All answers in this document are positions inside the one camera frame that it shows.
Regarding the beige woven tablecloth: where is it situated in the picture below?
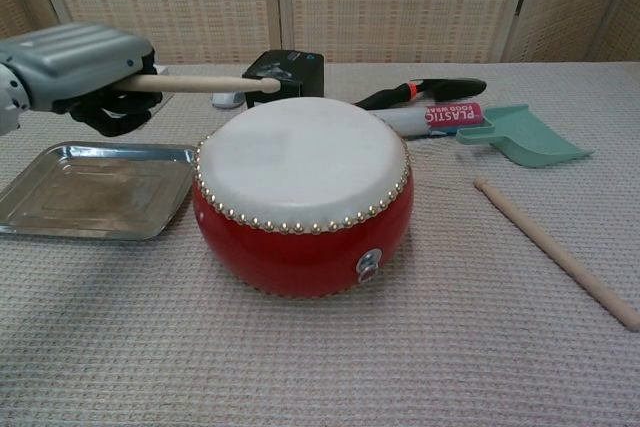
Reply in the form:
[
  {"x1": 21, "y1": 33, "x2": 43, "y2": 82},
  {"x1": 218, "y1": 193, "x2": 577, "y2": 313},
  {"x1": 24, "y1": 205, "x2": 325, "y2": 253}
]
[{"x1": 0, "y1": 62, "x2": 640, "y2": 427}]

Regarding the red drum with white skin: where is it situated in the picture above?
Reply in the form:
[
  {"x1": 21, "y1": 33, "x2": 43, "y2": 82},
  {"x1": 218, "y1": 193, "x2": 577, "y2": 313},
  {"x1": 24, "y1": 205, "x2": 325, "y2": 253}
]
[{"x1": 192, "y1": 96, "x2": 416, "y2": 300}]

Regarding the teal plastic dustpan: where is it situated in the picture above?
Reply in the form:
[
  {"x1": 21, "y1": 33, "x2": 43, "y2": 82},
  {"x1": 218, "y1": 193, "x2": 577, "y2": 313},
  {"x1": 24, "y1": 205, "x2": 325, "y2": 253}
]
[{"x1": 454, "y1": 104, "x2": 596, "y2": 169}]

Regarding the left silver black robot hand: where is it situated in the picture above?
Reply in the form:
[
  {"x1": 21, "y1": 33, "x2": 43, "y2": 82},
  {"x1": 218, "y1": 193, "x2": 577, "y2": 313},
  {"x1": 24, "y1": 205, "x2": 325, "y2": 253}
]
[{"x1": 0, "y1": 21, "x2": 165, "y2": 137}]

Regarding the wooden drumstick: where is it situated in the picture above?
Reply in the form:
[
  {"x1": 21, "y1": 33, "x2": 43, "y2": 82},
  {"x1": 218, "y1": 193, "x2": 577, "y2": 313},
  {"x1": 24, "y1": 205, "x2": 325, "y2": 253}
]
[
  {"x1": 115, "y1": 74, "x2": 280, "y2": 94},
  {"x1": 473, "y1": 176, "x2": 640, "y2": 332}
]

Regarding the white cardboard product box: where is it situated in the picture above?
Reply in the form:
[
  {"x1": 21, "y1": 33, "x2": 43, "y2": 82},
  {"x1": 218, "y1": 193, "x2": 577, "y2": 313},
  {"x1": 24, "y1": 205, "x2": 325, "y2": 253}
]
[{"x1": 153, "y1": 63, "x2": 176, "y2": 108}]

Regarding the white grey computer mouse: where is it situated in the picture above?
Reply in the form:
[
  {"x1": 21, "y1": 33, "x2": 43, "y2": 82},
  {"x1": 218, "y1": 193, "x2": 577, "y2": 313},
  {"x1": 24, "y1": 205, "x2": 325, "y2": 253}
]
[{"x1": 211, "y1": 90, "x2": 246, "y2": 110}]

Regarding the black cardboard product box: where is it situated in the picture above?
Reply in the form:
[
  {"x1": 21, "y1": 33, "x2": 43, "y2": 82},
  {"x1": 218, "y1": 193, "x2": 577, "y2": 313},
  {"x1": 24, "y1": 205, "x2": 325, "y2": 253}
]
[{"x1": 241, "y1": 49, "x2": 325, "y2": 110}]

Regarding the bamboo folding screen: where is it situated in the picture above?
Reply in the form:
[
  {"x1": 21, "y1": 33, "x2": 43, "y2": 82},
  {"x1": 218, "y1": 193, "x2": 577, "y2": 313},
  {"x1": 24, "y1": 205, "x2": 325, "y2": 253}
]
[{"x1": 0, "y1": 0, "x2": 640, "y2": 73}]

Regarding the rectangular metal tray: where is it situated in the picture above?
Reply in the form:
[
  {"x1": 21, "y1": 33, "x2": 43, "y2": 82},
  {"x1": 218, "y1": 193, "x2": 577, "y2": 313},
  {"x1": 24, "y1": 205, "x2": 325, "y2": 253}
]
[{"x1": 0, "y1": 142, "x2": 199, "y2": 242}]

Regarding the plastic food wrap roll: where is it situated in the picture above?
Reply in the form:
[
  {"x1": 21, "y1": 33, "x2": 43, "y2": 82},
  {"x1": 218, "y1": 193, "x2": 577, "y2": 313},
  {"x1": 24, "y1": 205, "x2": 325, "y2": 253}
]
[{"x1": 372, "y1": 102, "x2": 486, "y2": 141}]

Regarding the black garden trowel orange ring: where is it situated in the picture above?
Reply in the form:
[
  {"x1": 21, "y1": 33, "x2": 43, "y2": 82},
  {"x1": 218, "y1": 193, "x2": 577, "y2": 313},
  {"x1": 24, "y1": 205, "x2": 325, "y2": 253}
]
[{"x1": 355, "y1": 77, "x2": 488, "y2": 112}]

